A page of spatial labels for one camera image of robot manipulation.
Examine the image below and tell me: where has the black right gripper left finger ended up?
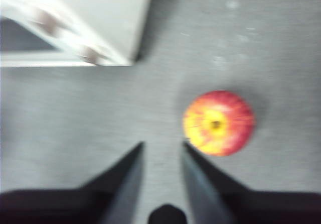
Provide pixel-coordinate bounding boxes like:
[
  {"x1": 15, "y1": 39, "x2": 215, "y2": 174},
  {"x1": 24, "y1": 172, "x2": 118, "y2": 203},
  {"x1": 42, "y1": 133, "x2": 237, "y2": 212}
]
[{"x1": 0, "y1": 141, "x2": 145, "y2": 224}]

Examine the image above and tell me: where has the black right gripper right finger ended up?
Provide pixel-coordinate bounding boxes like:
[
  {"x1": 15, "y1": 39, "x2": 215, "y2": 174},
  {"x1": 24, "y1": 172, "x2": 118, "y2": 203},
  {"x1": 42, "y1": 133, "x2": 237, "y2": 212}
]
[{"x1": 182, "y1": 141, "x2": 321, "y2": 224}]

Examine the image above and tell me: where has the red yellow apple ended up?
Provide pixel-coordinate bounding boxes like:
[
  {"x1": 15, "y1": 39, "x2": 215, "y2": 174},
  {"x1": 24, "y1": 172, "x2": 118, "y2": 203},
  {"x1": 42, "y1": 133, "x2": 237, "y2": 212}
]
[{"x1": 182, "y1": 90, "x2": 256, "y2": 157}]

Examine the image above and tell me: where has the glass oven door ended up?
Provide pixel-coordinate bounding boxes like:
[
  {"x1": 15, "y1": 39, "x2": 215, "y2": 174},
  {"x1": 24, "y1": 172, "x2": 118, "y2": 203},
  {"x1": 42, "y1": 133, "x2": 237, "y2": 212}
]
[{"x1": 0, "y1": 17, "x2": 83, "y2": 68}]

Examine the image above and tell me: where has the beige timer oven knob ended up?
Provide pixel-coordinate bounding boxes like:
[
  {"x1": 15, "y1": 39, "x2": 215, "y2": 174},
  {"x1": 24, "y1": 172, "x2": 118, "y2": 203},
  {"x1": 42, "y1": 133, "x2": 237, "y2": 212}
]
[{"x1": 79, "y1": 44, "x2": 107, "y2": 64}]

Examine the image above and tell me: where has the white Toshiba toaster oven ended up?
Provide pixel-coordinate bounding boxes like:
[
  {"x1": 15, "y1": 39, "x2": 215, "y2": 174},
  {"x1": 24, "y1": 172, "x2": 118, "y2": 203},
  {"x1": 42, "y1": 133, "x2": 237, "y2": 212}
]
[{"x1": 0, "y1": 0, "x2": 156, "y2": 68}]

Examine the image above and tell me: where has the beige temperature oven knob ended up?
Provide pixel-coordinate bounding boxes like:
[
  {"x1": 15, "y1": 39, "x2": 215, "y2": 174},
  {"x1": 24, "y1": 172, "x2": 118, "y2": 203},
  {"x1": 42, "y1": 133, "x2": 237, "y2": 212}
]
[{"x1": 31, "y1": 9, "x2": 60, "y2": 34}]

